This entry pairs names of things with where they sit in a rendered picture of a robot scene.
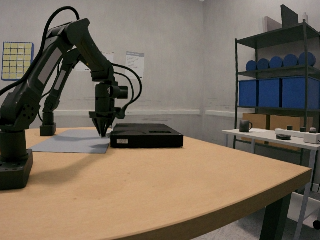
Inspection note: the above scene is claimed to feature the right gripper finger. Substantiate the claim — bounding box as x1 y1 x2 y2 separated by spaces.
97 118 113 137
92 118 107 136

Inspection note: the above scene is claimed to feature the green circuit board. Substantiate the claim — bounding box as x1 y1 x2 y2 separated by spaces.
100 125 115 138

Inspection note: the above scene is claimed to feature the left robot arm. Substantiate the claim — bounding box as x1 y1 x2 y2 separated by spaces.
40 49 128 129

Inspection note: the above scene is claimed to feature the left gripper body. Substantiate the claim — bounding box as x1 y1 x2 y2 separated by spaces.
109 99 115 108

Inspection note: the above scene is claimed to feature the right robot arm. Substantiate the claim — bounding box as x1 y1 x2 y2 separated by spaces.
0 18 121 177

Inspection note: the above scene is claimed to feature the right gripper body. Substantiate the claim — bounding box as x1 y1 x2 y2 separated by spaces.
89 97 125 119

